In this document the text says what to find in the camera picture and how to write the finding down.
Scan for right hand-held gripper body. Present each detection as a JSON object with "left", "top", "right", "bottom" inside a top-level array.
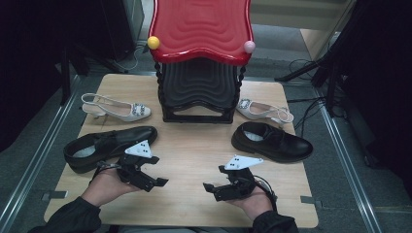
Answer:
[{"left": 214, "top": 154, "right": 264, "bottom": 202}]

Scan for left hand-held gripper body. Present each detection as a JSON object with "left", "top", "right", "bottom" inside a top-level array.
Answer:
[{"left": 116, "top": 139, "right": 154, "bottom": 192}]

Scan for black leather shoe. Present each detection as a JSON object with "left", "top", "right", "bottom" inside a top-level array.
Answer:
[
  {"left": 63, "top": 125, "right": 158, "bottom": 175},
  {"left": 230, "top": 121, "right": 314, "bottom": 163}
]

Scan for white slingback heeled shoe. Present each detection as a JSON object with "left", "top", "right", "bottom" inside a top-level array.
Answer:
[
  {"left": 81, "top": 92, "right": 153, "bottom": 123},
  {"left": 236, "top": 98, "right": 295, "bottom": 129}
]

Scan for red and black shoe rack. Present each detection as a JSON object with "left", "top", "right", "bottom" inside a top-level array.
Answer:
[{"left": 147, "top": 0, "right": 257, "bottom": 124}]

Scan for person's right hand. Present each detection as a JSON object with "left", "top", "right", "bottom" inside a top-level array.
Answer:
[{"left": 226, "top": 188, "right": 275, "bottom": 221}]

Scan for person's left hand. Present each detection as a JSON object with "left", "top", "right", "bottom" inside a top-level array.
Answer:
[{"left": 81, "top": 168, "right": 142, "bottom": 208}]

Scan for grey tape piece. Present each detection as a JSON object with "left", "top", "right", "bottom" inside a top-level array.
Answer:
[
  {"left": 41, "top": 190, "right": 69, "bottom": 202},
  {"left": 299, "top": 195, "right": 324, "bottom": 209}
]

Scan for black tripod stand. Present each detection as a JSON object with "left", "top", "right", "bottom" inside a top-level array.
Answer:
[{"left": 274, "top": 48, "right": 344, "bottom": 117}]

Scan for left hand-held gripper black cable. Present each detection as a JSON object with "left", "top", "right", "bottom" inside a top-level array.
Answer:
[{"left": 91, "top": 160, "right": 121, "bottom": 183}]

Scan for hand-held gripper black cable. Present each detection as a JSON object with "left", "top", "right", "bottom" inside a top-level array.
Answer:
[
  {"left": 91, "top": 160, "right": 121, "bottom": 183},
  {"left": 254, "top": 174, "right": 279, "bottom": 212}
]

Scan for right hand-held gripper black cable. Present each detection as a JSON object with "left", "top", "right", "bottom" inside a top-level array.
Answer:
[{"left": 254, "top": 174, "right": 279, "bottom": 212}]

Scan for black floor cables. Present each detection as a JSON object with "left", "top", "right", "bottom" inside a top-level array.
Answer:
[{"left": 286, "top": 57, "right": 328, "bottom": 139}]

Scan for white floor cable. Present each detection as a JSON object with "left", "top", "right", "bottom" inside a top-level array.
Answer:
[{"left": 113, "top": 45, "right": 150, "bottom": 73}]

